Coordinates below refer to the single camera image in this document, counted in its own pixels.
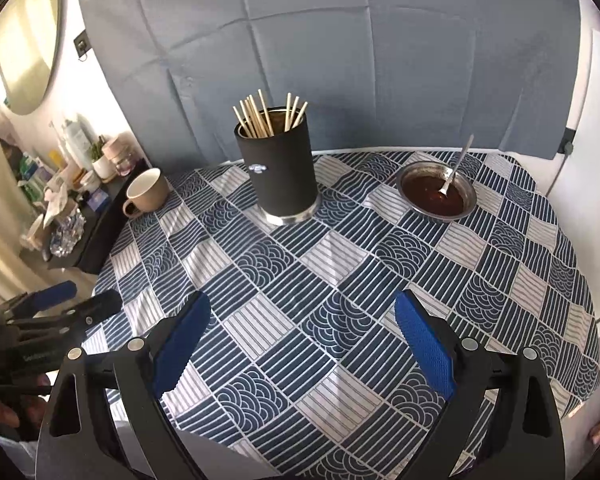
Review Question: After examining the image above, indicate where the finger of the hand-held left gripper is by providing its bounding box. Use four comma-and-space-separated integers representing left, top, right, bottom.
7, 290, 124, 341
0, 281, 78, 321

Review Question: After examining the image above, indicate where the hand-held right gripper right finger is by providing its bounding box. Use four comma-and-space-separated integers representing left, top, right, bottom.
395, 290, 566, 480

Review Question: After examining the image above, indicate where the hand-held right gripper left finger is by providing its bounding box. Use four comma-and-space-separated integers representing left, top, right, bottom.
35, 290, 212, 480

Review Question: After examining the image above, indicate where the black cylindrical utensil holder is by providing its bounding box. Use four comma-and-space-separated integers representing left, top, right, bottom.
234, 106, 322, 226

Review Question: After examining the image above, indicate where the pile of wooden chopsticks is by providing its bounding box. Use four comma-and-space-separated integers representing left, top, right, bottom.
232, 89, 309, 139

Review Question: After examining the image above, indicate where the person's left hand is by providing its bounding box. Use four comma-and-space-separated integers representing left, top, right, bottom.
0, 374, 53, 429

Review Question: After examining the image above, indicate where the crumpled clear plastic wrap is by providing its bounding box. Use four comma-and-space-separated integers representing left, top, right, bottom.
49, 212, 87, 257

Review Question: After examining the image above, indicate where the black side shelf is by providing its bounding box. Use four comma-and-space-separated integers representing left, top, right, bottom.
47, 160, 151, 273

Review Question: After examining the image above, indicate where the cluster of toiletry bottles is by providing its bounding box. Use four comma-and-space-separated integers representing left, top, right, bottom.
0, 115, 106, 246

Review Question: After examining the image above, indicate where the beige mug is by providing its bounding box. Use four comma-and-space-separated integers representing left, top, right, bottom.
122, 167, 170, 219

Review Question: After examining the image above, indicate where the blue white patterned tablecloth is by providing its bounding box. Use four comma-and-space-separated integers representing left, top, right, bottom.
82, 150, 600, 480

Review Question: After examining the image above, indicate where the white pot with green plant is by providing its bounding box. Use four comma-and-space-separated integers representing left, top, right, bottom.
91, 139, 117, 182

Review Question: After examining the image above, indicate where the pink glass jar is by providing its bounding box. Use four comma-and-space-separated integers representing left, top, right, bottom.
105, 140, 137, 177

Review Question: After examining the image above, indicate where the metal bowl with dark sauce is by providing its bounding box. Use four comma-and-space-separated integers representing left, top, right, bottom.
397, 161, 477, 219

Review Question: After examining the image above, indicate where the metal spoon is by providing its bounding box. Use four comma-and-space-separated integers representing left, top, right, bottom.
437, 134, 475, 197

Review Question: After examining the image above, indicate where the oval wall mirror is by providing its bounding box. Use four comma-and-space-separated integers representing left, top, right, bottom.
0, 0, 63, 116

